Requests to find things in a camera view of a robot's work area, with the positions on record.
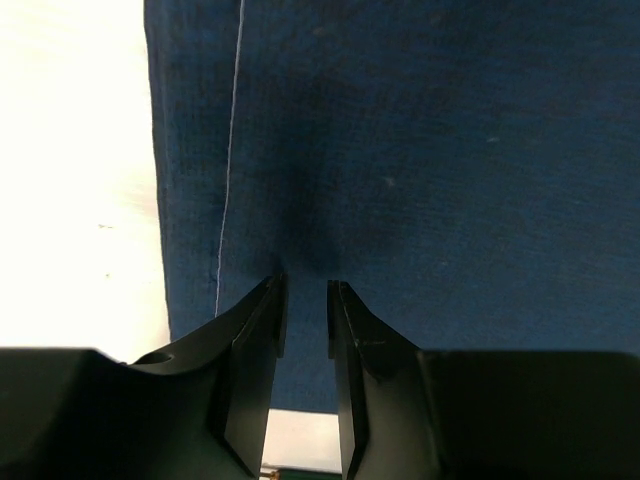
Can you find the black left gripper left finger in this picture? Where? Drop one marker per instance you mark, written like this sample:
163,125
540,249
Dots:
211,390

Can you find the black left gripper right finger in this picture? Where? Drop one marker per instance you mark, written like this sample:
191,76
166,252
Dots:
384,426

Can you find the blue fabric placemat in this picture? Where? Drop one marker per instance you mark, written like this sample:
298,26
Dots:
471,168

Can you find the gold knife dark handle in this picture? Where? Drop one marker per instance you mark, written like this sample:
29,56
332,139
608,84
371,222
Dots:
290,473

